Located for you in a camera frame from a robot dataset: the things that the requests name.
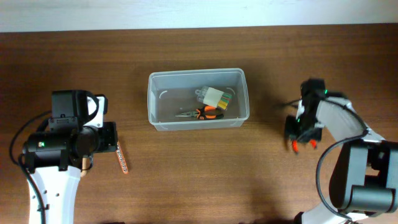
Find small red cutting pliers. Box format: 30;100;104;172
292;139;317;154

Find orange socket rail strip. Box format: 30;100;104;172
116;141;129;174

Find orange scraper wooden handle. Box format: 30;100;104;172
80;158;90;178

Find clear plastic container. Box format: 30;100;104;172
147;68;250;131

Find orange black needle-nose pliers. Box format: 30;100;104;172
175;106;224;120

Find pack of coloured bits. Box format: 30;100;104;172
195;86;233;110

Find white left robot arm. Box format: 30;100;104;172
19;90;118;223

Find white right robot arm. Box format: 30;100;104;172
284;78;397;224

